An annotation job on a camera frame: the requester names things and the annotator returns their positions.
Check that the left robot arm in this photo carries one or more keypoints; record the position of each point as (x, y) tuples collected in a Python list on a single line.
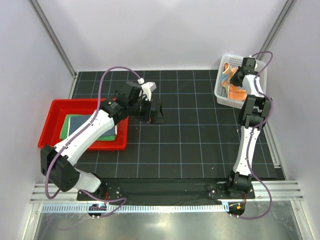
[(58, 161)]

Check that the red plastic tray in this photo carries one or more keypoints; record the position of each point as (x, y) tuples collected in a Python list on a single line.
[(56, 116)]

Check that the right corner aluminium post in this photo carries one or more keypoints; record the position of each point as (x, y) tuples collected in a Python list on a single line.
[(280, 19)]

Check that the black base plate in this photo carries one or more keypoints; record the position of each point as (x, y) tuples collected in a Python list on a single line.
[(170, 191)]

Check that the green microfiber towel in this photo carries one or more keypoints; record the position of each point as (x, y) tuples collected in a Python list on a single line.
[(63, 130)]

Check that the left corner aluminium post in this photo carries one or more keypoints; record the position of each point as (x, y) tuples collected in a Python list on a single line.
[(52, 36)]

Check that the orange patterned towel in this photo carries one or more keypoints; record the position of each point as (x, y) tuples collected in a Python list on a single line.
[(233, 92)]

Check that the corner aluminium post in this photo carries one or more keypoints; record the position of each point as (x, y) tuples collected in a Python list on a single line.
[(280, 19), (52, 36)]

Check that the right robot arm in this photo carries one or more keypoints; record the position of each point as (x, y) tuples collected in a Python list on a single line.
[(253, 116)]

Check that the aluminium frame rail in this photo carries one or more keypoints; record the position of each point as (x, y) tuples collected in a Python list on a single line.
[(277, 191)]

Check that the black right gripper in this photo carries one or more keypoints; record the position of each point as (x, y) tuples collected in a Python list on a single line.
[(232, 79)]

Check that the white perforated plastic basket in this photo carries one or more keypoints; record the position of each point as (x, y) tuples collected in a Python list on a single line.
[(235, 61)]

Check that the yellow printed towel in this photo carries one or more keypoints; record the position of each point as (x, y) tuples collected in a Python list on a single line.
[(80, 125)]

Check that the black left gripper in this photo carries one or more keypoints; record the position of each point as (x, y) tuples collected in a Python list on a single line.
[(155, 117)]

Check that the slotted cable duct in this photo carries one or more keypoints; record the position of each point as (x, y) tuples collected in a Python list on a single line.
[(91, 208)]

